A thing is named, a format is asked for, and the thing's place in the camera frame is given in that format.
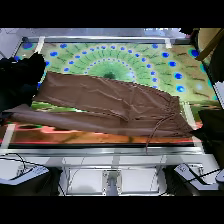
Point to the brown pants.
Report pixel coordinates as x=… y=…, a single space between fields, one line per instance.
x=110 y=103

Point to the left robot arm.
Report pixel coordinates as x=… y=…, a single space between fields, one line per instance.
x=28 y=175

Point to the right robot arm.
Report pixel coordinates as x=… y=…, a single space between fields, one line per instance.
x=213 y=133

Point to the silver frame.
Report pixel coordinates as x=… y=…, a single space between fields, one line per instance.
x=110 y=151

